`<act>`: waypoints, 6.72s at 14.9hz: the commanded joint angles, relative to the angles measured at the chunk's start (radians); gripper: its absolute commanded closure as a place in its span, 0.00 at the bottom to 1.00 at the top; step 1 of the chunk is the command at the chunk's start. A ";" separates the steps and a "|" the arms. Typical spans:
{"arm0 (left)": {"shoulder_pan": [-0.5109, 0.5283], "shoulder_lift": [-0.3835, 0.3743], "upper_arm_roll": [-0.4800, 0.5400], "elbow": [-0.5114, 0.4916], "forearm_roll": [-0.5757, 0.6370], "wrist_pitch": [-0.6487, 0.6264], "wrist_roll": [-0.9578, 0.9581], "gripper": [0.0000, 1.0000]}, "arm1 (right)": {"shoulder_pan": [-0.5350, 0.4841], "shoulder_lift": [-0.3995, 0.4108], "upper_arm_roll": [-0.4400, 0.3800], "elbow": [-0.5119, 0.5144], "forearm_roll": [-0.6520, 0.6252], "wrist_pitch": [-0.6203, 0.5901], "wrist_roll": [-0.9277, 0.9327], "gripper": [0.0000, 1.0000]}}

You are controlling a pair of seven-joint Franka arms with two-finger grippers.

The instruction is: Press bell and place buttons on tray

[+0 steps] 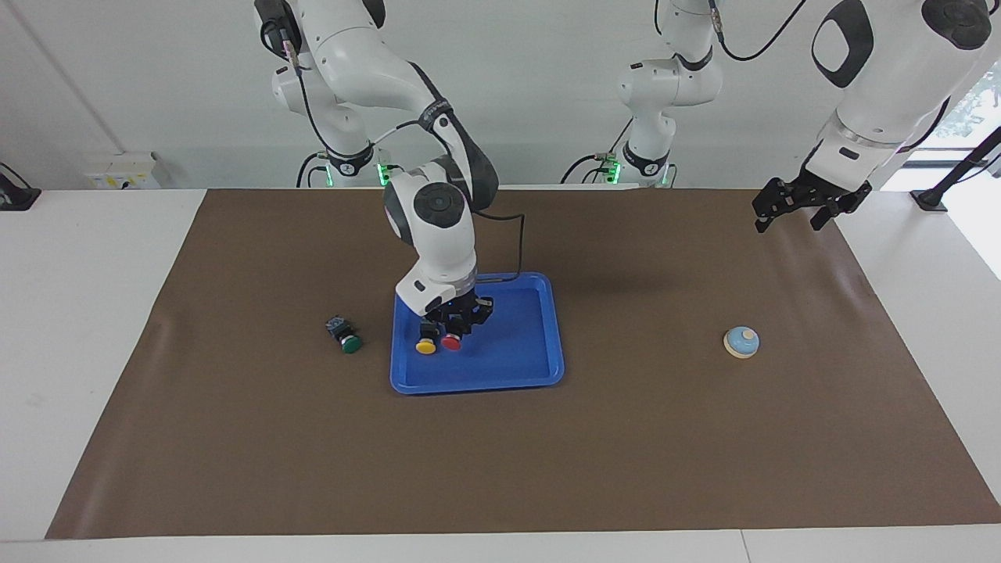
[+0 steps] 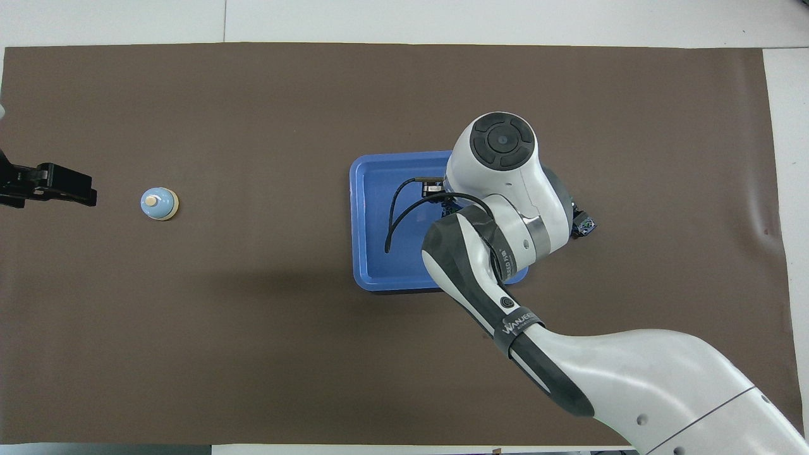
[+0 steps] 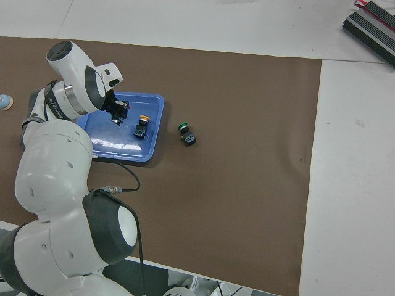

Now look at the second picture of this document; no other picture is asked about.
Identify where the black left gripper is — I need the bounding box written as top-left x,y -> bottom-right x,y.
0,149 -> 98,210

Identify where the brown table mat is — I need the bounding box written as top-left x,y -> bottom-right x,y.
1,42 -> 789,446

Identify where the blue plastic tray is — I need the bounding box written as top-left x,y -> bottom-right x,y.
349,150 -> 529,293

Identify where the black printed velcro strap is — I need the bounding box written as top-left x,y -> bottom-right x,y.
492,307 -> 545,359
463,209 -> 521,283

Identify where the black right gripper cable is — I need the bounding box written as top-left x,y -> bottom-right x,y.
385,178 -> 510,282

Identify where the green mushroom push button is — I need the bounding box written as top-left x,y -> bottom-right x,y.
571,200 -> 599,240

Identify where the light blue desk bell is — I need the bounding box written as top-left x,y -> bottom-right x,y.
140,187 -> 179,221

